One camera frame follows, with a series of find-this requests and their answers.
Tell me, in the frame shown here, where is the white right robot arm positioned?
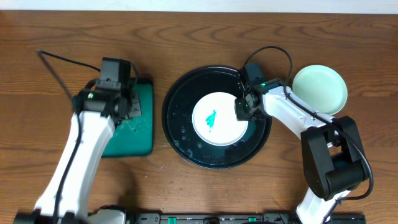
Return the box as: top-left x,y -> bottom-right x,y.
235,78 -> 374,223

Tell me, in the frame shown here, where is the black round tray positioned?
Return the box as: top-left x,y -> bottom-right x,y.
162,66 -> 272,169

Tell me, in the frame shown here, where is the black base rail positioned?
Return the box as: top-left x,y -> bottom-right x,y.
86,212 -> 367,224

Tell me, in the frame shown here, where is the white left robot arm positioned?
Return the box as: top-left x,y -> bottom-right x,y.
14,88 -> 139,223

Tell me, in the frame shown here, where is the white plate green stain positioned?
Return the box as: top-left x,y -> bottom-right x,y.
192,92 -> 248,146

